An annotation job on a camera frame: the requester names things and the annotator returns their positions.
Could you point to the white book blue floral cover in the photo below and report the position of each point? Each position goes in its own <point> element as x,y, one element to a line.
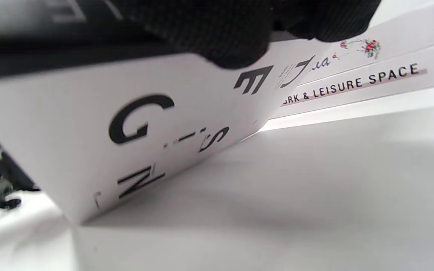
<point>401,37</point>

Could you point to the white book small text lines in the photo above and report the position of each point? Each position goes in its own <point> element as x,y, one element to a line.
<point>352,94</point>

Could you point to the white book black spine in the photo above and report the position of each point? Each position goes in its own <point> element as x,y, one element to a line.
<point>70,131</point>

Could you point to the person's right hand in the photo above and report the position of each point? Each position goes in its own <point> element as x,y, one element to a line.
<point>220,30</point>

